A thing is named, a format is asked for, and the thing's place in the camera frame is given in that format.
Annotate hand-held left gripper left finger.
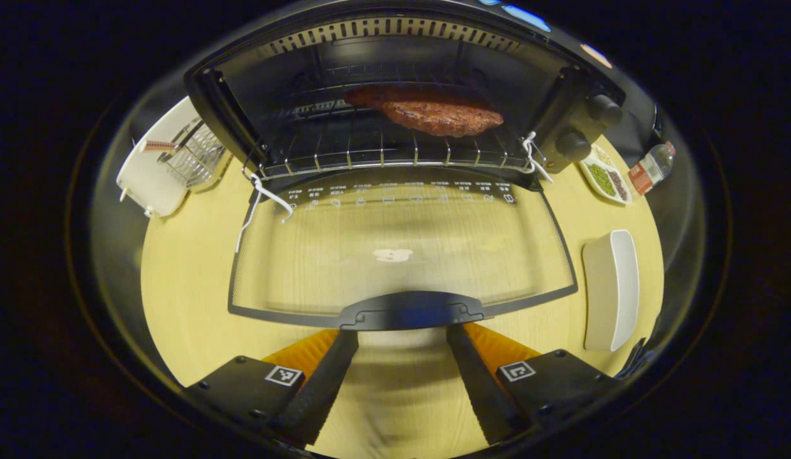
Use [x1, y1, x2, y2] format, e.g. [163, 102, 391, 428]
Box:
[181, 329, 360, 446]

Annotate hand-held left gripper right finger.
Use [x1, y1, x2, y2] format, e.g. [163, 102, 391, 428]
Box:
[447, 323, 627, 446]

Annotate black electric oven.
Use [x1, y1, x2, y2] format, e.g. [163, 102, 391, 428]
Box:
[184, 0, 626, 332]

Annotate red meat piece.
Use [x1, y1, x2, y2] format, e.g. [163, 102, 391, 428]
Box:
[343, 84, 505, 138]

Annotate white rectangular plate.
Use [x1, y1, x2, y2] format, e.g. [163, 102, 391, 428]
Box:
[582, 229, 640, 353]

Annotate green mung beans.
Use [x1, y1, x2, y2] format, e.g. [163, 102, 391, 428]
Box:
[589, 164, 617, 197]

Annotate white divided dish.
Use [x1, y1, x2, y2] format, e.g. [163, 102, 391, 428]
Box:
[579, 143, 634, 207]

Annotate clear plastic water bottle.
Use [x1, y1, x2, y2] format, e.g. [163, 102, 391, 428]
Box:
[628, 141, 677, 196]

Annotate white string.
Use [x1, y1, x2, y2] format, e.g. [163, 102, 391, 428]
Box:
[234, 173, 296, 255]
[521, 131, 555, 185]

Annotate oven wire rack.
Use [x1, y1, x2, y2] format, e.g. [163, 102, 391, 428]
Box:
[260, 96, 538, 180]

